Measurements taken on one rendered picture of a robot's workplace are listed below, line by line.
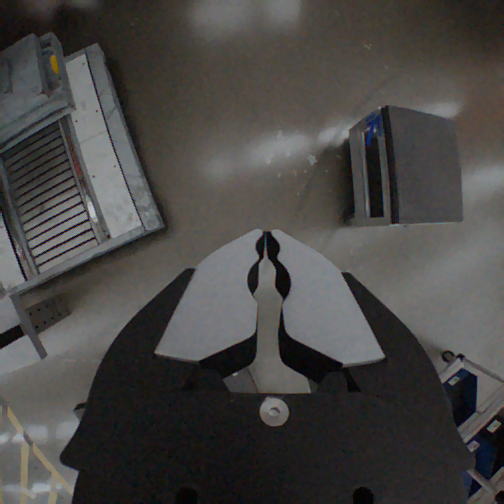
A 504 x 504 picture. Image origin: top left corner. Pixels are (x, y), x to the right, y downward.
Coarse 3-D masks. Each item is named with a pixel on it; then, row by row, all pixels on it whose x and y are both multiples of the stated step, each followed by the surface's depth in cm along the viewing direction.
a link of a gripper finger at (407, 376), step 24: (360, 288) 8; (384, 312) 7; (384, 336) 6; (408, 336) 6; (384, 360) 6; (408, 360) 6; (360, 384) 5; (384, 384) 5; (408, 384) 5; (432, 384) 5; (408, 408) 4; (432, 408) 4; (456, 432) 4; (456, 456) 3
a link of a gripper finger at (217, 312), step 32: (224, 256) 10; (256, 256) 10; (192, 288) 8; (224, 288) 8; (256, 288) 10; (192, 320) 7; (224, 320) 7; (256, 320) 7; (160, 352) 6; (192, 352) 6; (224, 352) 6; (256, 352) 7
